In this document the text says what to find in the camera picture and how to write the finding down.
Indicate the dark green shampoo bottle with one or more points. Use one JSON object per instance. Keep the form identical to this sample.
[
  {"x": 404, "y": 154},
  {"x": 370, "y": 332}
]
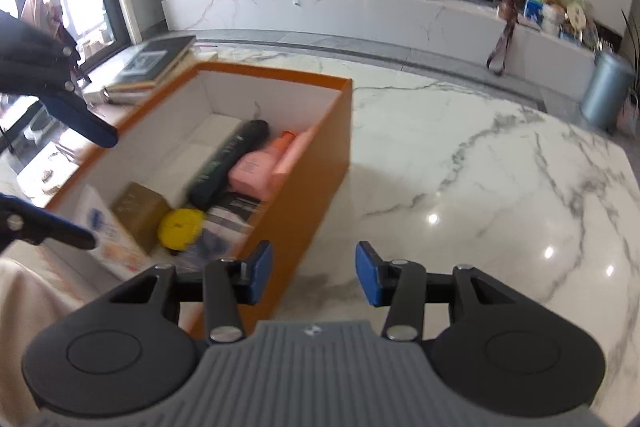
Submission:
[{"x": 225, "y": 162}]

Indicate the cream cloth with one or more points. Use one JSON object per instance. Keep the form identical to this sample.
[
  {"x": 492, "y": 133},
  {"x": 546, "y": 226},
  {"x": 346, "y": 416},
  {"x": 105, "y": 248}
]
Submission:
[{"x": 30, "y": 302}]

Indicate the woven basket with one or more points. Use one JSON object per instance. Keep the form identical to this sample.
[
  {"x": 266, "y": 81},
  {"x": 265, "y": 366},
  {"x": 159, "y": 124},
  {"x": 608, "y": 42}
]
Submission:
[{"x": 630, "y": 114}]

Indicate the small pink bottle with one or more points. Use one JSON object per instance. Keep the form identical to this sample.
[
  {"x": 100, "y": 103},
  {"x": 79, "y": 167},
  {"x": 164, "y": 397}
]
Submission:
[{"x": 252, "y": 169}]

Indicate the green painted picture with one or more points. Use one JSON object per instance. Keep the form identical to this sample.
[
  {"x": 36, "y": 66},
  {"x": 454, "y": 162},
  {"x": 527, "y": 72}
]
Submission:
[{"x": 532, "y": 2}]

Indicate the brown cardboard cube box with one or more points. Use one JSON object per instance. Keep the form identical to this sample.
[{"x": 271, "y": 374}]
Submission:
[{"x": 140, "y": 212}]

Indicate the white lotion tube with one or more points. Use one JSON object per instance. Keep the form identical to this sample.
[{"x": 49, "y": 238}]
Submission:
[{"x": 105, "y": 227}]

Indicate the white stone pot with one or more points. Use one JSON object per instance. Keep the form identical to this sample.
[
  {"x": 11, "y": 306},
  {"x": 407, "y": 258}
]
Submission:
[{"x": 551, "y": 17}]

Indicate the stack of white books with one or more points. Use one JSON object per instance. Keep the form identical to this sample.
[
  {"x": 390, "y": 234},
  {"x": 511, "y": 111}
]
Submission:
[{"x": 125, "y": 94}]

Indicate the long-leaf floor plant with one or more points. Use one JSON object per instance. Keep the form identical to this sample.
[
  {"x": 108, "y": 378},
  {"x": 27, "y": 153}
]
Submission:
[{"x": 632, "y": 52}]

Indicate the grey trash can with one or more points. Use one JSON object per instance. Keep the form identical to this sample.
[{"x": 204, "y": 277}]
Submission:
[{"x": 605, "y": 92}]

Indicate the orange cardboard box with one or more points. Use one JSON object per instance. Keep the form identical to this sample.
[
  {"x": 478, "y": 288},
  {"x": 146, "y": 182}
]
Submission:
[{"x": 320, "y": 167}]

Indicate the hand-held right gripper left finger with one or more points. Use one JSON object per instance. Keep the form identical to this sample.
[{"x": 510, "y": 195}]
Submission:
[{"x": 260, "y": 272}]

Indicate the round hand fan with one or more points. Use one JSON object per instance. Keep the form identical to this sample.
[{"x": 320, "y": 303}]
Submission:
[{"x": 575, "y": 14}]

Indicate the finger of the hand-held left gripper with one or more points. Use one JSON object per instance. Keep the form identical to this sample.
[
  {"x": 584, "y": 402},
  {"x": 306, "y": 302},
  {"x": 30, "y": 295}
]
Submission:
[
  {"x": 85, "y": 122},
  {"x": 60, "y": 229}
]

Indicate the large pink bottle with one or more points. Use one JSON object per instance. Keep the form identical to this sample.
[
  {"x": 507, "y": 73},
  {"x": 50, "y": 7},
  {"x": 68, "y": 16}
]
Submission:
[{"x": 292, "y": 157}]

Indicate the yellow tape measure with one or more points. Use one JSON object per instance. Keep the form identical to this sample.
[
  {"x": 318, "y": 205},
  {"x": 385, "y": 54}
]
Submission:
[{"x": 180, "y": 229}]

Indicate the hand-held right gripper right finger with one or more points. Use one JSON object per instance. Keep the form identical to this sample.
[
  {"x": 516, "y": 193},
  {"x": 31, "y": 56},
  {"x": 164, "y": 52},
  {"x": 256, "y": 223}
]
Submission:
[{"x": 367, "y": 272}]

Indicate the white marble TV cabinet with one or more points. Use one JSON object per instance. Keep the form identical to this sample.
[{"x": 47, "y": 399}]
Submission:
[{"x": 375, "y": 22}]

